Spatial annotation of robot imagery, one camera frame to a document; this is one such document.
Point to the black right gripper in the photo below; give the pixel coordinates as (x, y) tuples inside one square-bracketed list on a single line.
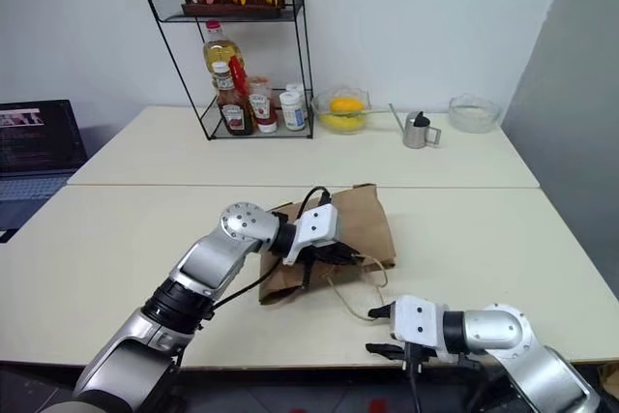
[(420, 352)]

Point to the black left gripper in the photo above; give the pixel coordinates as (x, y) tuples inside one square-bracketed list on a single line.
[(325, 252)]

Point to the brown paper bag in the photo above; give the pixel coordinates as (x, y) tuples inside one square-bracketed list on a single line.
[(367, 229)]

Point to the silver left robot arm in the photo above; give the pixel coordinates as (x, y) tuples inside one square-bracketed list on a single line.
[(213, 258)]

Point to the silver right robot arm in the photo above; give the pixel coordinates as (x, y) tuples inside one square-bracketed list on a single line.
[(522, 350)]

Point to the glass bowl with wavy rim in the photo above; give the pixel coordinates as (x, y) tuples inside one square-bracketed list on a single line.
[(341, 115)]

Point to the white pill bottle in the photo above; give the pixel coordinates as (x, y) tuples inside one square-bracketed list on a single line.
[(301, 94), (292, 110)]

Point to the steel long-spout oil can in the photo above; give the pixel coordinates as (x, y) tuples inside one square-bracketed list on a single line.
[(417, 132)]

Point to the small squeeze ketchup bottle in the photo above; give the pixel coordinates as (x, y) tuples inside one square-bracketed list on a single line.
[(263, 108)]

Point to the tall ketchup bottle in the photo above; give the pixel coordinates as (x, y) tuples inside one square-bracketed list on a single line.
[(234, 115)]

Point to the clear round glass bowl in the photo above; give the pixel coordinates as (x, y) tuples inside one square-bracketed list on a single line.
[(474, 113)]

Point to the brown cardboard box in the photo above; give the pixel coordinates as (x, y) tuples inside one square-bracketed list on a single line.
[(609, 379)]

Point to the cooking oil bottle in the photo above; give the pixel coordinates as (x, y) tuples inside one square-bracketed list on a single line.
[(222, 48)]

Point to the black laptop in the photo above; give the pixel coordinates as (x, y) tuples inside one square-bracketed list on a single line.
[(38, 142)]

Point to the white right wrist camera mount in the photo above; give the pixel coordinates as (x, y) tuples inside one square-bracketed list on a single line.
[(416, 321)]

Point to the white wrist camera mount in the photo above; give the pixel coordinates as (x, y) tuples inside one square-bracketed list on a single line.
[(416, 321), (314, 229)]

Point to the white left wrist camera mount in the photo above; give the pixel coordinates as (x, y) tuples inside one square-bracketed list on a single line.
[(314, 229)]

